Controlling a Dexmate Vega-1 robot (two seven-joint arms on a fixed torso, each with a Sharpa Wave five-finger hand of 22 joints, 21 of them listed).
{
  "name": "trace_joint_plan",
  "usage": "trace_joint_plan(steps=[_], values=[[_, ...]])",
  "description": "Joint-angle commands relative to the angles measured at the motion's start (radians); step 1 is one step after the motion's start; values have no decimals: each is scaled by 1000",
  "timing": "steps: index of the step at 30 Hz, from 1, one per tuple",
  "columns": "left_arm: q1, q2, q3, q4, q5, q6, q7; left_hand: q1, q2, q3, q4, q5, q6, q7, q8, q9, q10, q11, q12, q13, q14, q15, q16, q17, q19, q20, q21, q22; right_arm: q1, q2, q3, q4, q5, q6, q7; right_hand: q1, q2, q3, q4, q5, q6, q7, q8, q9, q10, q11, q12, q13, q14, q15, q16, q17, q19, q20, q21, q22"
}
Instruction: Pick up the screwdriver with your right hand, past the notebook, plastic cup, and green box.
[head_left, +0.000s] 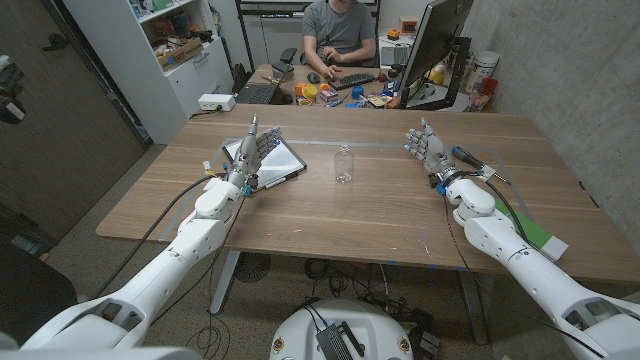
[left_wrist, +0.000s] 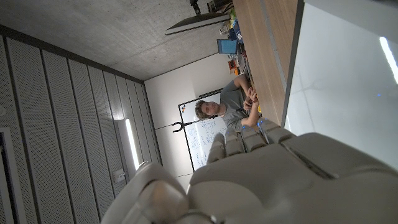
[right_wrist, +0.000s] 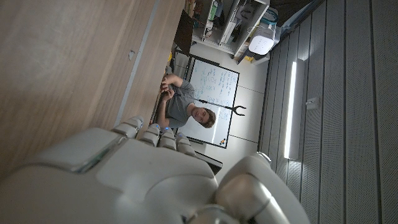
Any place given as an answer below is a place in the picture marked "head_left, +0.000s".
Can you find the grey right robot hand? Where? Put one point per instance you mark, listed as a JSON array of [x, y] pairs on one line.
[[434, 150]]

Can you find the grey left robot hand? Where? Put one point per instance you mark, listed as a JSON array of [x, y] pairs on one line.
[[248, 152]]

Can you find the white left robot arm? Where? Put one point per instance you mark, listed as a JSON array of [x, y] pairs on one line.
[[165, 260]]

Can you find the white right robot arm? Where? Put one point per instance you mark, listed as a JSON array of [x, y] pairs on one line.
[[530, 260]]

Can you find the grey notebook tablet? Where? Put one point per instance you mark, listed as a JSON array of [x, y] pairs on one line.
[[277, 162]]

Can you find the white power strip box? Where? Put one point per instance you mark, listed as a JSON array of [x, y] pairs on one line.
[[216, 102]]

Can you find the cardboard box on shelf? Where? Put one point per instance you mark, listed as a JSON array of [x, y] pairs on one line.
[[180, 54]]

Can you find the green and white box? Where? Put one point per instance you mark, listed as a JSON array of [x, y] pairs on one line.
[[535, 232]]

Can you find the black laptop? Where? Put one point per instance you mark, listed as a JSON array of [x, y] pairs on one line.
[[257, 92]]

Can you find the wooden table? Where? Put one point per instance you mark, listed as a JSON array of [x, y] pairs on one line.
[[380, 210]]

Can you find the orange yellow round container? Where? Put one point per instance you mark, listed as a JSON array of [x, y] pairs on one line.
[[309, 91]]

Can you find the clear plastic bottle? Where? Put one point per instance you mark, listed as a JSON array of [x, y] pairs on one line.
[[344, 164]]

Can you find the white cylindrical container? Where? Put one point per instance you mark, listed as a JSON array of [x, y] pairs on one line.
[[482, 69]]

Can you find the black keyboard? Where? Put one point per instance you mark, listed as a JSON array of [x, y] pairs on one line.
[[352, 80]]

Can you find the black computer monitor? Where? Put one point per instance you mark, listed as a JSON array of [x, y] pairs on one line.
[[434, 40]]

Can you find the black floor fan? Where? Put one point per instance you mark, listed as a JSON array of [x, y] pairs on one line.
[[252, 267]]

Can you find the white shelf cabinet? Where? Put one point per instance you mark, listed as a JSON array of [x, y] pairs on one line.
[[165, 55]]

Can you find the person in grey shirt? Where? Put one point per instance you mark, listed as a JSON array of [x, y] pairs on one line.
[[339, 35]]

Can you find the white robot torso base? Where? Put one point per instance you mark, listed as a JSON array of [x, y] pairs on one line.
[[341, 330]]

